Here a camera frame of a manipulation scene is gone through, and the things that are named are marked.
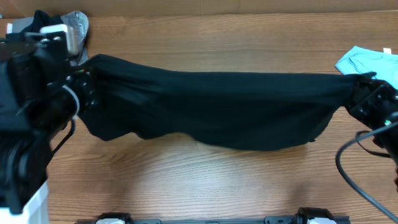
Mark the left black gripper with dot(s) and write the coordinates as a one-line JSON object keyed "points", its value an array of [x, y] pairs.
{"points": [[81, 81]]}

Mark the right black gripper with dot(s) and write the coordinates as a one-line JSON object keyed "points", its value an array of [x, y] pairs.
{"points": [[365, 105]]}

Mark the black t-shirt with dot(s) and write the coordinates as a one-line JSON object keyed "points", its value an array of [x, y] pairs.
{"points": [[239, 110]]}

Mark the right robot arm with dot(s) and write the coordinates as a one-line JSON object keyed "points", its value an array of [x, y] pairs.
{"points": [[388, 141]]}

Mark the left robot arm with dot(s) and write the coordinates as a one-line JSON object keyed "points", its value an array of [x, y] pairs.
{"points": [[25, 155]]}

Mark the light blue t-shirt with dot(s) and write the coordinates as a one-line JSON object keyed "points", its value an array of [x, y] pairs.
{"points": [[359, 61]]}

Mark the folded white shirt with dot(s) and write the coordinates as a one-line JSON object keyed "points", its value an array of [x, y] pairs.
{"points": [[9, 28]]}

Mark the folded black shirt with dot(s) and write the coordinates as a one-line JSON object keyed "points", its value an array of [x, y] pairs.
{"points": [[32, 24]]}

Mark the folded grey shirt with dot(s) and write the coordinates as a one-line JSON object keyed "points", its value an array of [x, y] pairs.
{"points": [[80, 23]]}

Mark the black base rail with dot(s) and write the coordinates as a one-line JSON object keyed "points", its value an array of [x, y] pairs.
{"points": [[304, 215]]}

